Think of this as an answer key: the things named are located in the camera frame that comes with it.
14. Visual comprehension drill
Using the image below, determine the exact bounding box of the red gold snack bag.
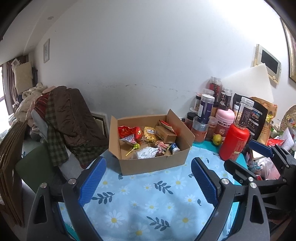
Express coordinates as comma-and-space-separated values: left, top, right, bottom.
118, 126, 143, 143

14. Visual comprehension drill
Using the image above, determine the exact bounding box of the gold rectangular box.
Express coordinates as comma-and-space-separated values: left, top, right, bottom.
155, 126, 177, 144

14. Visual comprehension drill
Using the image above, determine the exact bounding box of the white snack bag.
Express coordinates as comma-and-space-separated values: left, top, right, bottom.
131, 147, 158, 160

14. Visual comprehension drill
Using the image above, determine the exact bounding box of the red green snack packet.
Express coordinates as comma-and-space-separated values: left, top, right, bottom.
159, 120, 176, 135

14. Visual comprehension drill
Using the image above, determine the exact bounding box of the yellow round crackers pack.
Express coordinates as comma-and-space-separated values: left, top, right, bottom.
143, 126, 157, 143

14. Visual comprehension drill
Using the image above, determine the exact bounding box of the red packet on clutter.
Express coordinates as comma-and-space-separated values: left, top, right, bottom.
267, 138, 285, 147

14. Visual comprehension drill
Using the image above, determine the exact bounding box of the red canister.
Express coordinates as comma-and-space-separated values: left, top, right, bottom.
219, 124, 250, 162

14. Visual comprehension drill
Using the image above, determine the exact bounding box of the black stand-up pouch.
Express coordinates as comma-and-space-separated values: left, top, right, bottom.
232, 93, 268, 141

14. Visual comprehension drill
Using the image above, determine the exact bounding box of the clear jar on canister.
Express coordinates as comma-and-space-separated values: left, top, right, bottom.
235, 96, 254, 130

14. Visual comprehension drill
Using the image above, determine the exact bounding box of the green yellow fruit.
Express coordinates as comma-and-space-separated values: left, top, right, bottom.
212, 134, 223, 146

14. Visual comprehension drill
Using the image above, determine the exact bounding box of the green plaid cloth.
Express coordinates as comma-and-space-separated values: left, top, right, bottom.
45, 86, 91, 168

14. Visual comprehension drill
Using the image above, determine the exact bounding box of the pink canister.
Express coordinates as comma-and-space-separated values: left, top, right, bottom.
214, 109, 235, 140

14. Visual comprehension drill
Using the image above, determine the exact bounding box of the orange brown snack bag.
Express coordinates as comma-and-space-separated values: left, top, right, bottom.
251, 97, 278, 145

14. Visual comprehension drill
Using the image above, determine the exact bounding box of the woven round mat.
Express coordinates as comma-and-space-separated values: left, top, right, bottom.
280, 105, 296, 131

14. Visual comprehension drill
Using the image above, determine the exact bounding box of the dark label clear jar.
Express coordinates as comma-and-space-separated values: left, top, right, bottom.
219, 87, 232, 110

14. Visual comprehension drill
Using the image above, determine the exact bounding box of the grey lid orange tub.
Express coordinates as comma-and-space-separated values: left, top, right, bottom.
191, 116, 209, 143

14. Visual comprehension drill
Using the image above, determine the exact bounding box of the brown jacket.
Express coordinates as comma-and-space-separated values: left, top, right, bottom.
45, 86, 108, 168

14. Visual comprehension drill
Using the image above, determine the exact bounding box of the blue label clear jar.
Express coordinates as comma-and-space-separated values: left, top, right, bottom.
197, 94, 215, 124

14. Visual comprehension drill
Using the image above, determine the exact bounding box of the white foam board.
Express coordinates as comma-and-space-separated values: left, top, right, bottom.
221, 63, 274, 103

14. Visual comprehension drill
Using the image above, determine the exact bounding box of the white purple snack packet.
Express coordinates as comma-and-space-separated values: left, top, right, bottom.
120, 134, 137, 146

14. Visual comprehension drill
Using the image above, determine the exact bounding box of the tall red-filled jar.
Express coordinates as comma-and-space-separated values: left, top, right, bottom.
209, 76, 222, 102

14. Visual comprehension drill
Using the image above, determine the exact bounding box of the blue tube in box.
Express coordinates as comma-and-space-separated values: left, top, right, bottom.
169, 143, 181, 155

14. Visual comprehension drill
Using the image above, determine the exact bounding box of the blue floral tablecloth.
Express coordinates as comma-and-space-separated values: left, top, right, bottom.
56, 141, 246, 241

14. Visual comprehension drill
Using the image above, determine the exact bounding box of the green lollipop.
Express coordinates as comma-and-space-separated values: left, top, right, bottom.
126, 143, 140, 156

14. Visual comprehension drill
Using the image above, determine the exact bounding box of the brown cardboard box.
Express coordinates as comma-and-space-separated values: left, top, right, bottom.
108, 109, 196, 176

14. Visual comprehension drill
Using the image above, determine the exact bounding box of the pink floral snack packet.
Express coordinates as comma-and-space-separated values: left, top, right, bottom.
156, 141, 170, 157

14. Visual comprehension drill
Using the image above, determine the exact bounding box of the gold framed picture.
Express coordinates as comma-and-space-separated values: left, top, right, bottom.
281, 19, 296, 82

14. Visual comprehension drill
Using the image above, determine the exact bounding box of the white wall intercom panel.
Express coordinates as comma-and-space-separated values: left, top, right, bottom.
253, 44, 282, 84

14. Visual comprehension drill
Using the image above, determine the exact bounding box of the small wall picture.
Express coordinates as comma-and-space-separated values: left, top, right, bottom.
43, 39, 50, 63

